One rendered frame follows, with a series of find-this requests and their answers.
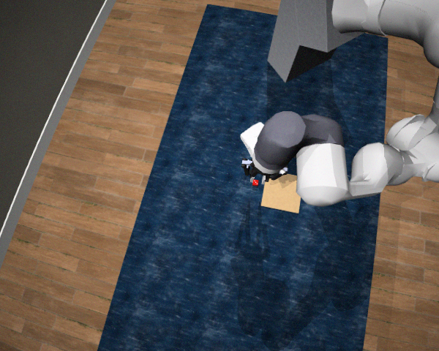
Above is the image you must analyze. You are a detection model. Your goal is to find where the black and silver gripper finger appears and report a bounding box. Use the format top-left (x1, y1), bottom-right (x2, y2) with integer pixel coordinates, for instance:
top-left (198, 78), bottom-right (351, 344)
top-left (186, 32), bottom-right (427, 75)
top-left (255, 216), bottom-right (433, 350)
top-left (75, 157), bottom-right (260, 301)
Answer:
top-left (262, 166), bottom-right (288, 184)
top-left (241, 158), bottom-right (258, 182)

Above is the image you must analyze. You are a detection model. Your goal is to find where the tan flat mat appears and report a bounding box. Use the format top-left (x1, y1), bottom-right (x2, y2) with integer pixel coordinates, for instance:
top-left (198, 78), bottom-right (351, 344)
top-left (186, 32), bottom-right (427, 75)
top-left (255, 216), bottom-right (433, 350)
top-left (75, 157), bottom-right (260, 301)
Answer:
top-left (261, 174), bottom-right (301, 213)

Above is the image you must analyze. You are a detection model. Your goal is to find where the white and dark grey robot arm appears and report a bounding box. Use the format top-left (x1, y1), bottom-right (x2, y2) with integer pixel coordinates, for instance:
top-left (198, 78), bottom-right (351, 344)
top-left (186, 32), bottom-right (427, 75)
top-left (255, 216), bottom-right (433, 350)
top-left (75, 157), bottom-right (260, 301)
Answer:
top-left (240, 0), bottom-right (439, 207)

